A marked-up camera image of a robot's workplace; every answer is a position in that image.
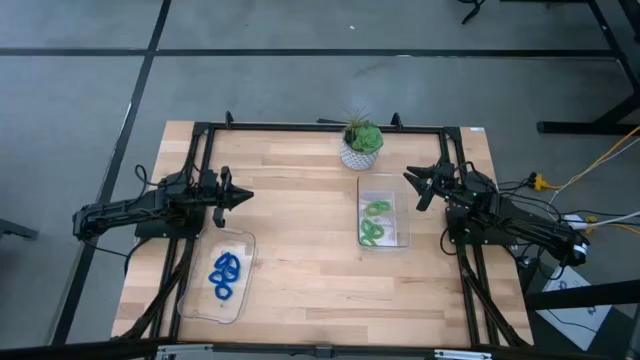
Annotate clear plastic bin straight walls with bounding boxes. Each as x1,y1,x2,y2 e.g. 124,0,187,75
356,172,412,250

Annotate black furniture foot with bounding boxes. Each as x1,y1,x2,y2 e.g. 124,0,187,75
0,218,39,240

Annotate succulent in white patterned pot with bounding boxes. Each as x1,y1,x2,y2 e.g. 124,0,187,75
339,107,385,172

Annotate clear plastic bin rounded corners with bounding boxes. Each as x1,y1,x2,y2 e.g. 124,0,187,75
177,227,257,325

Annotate yellow extension cable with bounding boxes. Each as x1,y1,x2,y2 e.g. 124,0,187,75
530,125,640,194

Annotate black camera rig beam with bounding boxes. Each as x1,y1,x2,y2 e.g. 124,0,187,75
0,338,640,360

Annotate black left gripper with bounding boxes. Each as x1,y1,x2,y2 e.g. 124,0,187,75
199,166,255,229

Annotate black stand beam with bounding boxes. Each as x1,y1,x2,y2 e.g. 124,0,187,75
524,278,640,312

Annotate white cardboard box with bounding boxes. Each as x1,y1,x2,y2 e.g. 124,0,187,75
542,263,614,351

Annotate black desk frame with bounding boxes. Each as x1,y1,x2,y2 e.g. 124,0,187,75
537,0,640,136

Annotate office chair base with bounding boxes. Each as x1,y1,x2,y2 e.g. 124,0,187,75
459,0,487,25

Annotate black aluminium table frame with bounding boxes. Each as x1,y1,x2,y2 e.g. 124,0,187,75
112,110,534,351

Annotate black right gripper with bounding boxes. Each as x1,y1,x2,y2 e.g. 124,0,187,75
403,160,459,211

